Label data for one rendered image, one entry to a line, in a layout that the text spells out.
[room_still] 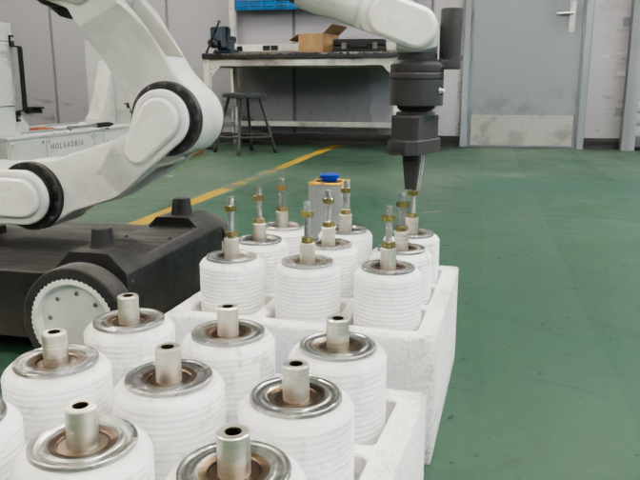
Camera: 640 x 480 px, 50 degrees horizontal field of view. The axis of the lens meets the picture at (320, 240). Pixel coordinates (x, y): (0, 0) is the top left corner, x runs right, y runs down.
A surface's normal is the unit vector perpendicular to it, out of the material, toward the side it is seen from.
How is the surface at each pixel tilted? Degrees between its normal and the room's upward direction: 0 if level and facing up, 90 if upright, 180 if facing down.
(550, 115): 90
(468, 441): 0
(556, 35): 90
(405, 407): 0
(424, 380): 90
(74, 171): 90
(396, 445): 0
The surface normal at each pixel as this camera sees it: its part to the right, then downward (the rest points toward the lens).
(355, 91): -0.23, 0.21
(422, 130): 0.83, 0.12
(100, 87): -0.21, -0.22
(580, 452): 0.00, -0.98
